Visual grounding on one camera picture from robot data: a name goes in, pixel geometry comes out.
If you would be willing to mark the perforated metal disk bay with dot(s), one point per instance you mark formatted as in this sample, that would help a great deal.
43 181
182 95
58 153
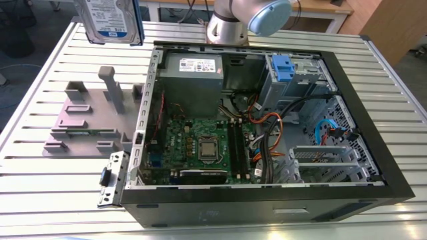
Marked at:
321 150

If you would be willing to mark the hinged metal slot bracket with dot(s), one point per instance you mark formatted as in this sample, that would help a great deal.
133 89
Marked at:
117 175

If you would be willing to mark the black office chair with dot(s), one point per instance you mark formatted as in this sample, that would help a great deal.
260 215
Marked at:
14 47

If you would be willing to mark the green motherboard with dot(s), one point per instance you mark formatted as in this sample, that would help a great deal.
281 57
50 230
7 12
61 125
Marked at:
177 160

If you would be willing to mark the black graphics card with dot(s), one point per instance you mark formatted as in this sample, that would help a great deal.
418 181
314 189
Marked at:
204 175

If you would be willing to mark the blue plastic bay carrier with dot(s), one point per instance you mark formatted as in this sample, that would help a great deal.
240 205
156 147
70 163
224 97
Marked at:
284 67

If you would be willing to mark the silver CPU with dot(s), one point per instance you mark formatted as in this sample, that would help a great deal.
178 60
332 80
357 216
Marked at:
208 148

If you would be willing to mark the black open PC case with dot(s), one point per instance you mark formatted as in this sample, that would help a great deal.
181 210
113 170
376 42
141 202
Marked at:
234 207

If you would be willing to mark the green RAM stick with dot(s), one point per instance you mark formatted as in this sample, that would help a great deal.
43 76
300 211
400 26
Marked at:
83 132

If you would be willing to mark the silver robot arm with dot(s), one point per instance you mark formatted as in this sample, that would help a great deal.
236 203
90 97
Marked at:
224 27

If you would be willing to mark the wooden top desk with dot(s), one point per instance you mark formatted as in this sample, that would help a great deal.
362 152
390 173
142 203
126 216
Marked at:
328 7

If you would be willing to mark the wooden cabinet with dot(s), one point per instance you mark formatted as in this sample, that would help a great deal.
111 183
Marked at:
394 25

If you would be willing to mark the metal disk bay cage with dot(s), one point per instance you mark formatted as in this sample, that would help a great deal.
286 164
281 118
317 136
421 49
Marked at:
301 85

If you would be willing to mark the black RAM slot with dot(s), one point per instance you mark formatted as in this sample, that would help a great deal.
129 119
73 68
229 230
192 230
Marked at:
236 147
244 147

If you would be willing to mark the CPU socket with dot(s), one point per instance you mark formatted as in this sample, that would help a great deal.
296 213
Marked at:
201 160

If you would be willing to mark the hard disk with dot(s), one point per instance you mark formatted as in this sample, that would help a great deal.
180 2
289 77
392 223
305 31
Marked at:
110 22

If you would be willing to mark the silver power supply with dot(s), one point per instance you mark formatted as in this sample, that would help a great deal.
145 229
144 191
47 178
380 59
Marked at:
190 95

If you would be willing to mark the grey parts rack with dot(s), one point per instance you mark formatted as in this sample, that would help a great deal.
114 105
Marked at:
97 117

